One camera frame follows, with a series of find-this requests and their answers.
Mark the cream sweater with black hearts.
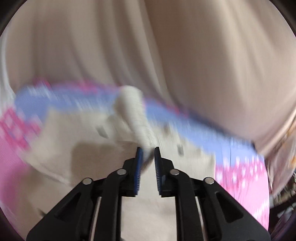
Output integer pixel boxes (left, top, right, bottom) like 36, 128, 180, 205
16, 86, 216, 240

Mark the pink floral bed sheet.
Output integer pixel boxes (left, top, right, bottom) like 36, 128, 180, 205
1, 81, 269, 236

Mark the beige curtain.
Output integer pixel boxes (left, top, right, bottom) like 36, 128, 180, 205
1, 1, 295, 195

